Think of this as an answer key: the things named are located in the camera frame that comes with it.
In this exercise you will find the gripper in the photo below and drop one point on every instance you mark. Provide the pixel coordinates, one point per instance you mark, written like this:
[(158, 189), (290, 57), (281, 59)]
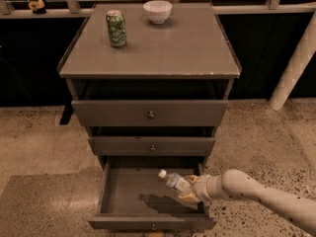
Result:
[(201, 187)]

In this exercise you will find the blue label plastic bottle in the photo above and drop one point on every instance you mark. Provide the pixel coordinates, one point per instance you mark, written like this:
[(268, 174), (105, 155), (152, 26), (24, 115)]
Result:
[(175, 182)]

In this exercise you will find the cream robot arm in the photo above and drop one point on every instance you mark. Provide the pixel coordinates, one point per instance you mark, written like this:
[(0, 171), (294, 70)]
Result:
[(237, 185)]

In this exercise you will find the grey open bottom drawer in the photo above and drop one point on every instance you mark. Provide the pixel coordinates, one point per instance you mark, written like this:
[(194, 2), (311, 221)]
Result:
[(133, 197)]

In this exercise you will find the grey middle drawer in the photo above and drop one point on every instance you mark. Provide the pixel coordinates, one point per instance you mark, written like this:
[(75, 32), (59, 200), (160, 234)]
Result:
[(150, 146)]

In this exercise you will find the grey drawer cabinet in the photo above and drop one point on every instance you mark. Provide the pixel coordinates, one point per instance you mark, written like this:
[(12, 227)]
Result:
[(186, 58)]

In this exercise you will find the grey top drawer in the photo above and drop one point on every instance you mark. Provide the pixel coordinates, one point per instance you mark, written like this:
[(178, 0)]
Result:
[(150, 112)]

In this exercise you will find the white ceramic bowl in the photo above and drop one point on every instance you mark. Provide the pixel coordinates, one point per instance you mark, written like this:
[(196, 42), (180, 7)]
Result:
[(157, 11)]

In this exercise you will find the green soda can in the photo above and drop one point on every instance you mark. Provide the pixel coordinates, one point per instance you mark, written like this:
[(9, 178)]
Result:
[(116, 28)]

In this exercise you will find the white diagonal pole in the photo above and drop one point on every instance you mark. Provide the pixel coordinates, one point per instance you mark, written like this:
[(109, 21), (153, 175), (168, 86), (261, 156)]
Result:
[(295, 67)]

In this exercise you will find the metal railing ledge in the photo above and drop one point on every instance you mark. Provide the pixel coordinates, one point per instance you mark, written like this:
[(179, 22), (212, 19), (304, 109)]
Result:
[(158, 4)]

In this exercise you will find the yellow black object on ledge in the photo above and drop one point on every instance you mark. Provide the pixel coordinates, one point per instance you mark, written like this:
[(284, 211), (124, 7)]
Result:
[(37, 6)]

